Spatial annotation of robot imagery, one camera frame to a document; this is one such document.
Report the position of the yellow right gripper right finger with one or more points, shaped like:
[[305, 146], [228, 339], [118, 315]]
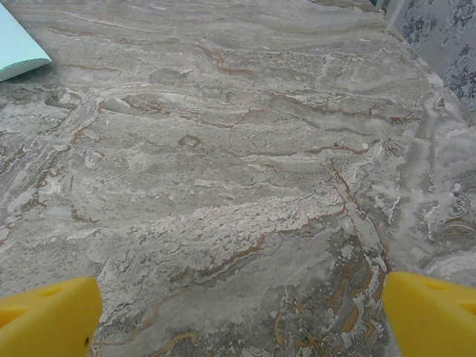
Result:
[[431, 320]]

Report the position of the aluminium frame post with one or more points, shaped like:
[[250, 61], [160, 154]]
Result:
[[390, 5]]

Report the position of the teal paper box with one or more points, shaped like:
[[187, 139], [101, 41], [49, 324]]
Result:
[[18, 41]]

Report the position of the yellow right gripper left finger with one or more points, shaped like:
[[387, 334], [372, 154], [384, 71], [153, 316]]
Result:
[[48, 320]]

